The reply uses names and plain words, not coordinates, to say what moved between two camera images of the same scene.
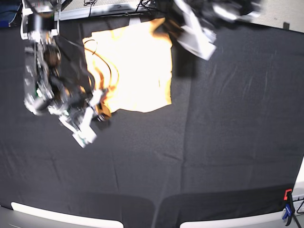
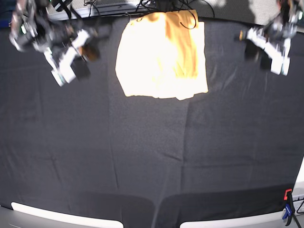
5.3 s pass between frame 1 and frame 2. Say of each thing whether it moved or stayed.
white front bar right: stayed
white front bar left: stayed
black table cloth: stayed
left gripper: moved
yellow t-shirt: moved
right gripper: moved
